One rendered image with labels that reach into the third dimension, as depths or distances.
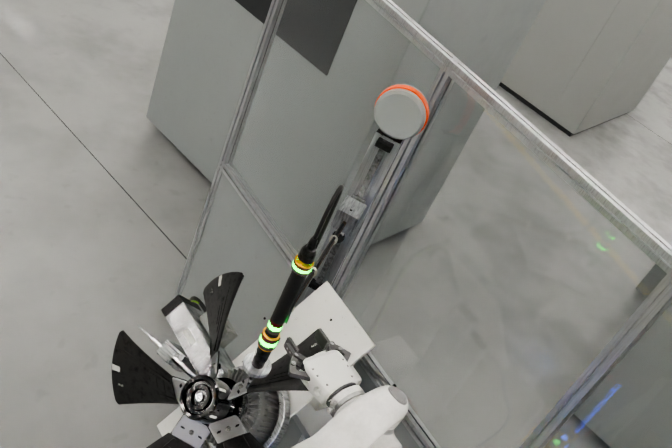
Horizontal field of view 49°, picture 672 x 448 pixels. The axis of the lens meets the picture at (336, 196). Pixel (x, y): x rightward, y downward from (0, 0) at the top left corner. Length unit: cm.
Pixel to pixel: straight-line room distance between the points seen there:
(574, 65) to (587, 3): 58
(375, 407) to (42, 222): 302
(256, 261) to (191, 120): 178
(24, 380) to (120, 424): 45
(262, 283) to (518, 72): 512
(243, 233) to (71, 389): 103
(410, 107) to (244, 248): 128
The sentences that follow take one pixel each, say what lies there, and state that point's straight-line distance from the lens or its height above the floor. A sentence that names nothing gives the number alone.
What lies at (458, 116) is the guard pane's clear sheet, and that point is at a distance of 220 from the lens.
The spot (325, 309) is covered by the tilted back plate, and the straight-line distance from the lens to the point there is 226.
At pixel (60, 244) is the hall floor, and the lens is 412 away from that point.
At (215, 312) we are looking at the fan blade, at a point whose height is 130.
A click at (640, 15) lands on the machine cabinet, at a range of 725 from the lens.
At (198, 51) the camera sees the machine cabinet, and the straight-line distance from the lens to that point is 456.
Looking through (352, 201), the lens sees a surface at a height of 157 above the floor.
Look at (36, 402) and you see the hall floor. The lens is 348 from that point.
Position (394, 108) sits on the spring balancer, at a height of 190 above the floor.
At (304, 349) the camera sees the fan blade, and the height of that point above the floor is 139.
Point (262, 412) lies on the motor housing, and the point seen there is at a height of 116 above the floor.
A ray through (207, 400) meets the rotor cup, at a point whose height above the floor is 124.
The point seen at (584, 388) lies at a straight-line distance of 208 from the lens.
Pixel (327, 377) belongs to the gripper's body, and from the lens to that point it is 160.
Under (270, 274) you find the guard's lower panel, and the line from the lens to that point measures 304.
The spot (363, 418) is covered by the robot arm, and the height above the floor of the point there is 177.
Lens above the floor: 284
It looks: 34 degrees down
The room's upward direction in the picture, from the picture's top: 25 degrees clockwise
